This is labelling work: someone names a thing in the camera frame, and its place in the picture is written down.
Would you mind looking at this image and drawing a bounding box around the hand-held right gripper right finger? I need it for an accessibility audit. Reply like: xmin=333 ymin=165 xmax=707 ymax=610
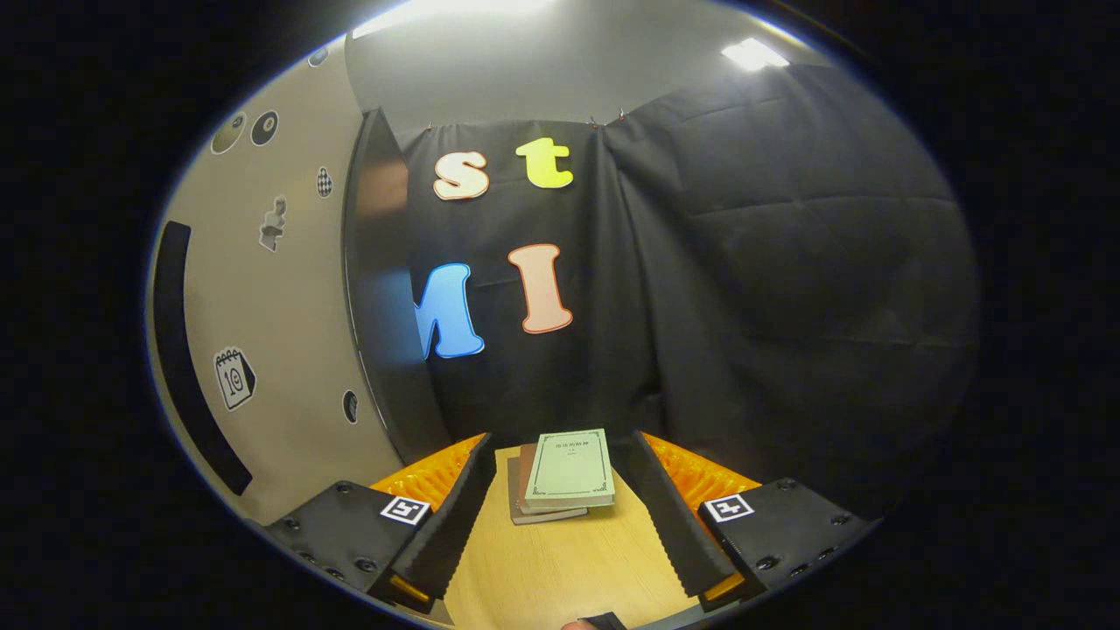
xmin=632 ymin=430 xmax=876 ymax=613

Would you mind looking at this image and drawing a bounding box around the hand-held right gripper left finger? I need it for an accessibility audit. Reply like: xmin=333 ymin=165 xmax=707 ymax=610
xmin=265 ymin=432 xmax=497 ymax=615

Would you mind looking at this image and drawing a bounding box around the dark grey cabinet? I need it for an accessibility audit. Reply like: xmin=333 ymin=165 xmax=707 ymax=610
xmin=343 ymin=107 xmax=452 ymax=466

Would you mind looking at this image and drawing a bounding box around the beige cabinet door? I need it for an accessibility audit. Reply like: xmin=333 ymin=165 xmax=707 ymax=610
xmin=145 ymin=37 xmax=412 ymax=526

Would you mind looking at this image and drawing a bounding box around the black door handle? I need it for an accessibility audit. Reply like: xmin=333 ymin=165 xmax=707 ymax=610
xmin=152 ymin=220 xmax=255 ymax=497

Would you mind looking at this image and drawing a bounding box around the black backdrop cloth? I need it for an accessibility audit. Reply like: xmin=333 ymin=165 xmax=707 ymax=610
xmin=394 ymin=63 xmax=981 ymax=517

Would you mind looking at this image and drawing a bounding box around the narrow ceiling light panel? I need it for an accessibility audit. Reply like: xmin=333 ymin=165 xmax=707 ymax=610
xmin=721 ymin=37 xmax=790 ymax=73

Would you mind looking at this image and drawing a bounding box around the large ceiling light panel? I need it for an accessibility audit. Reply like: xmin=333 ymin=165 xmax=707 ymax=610
xmin=350 ymin=0 xmax=561 ymax=40

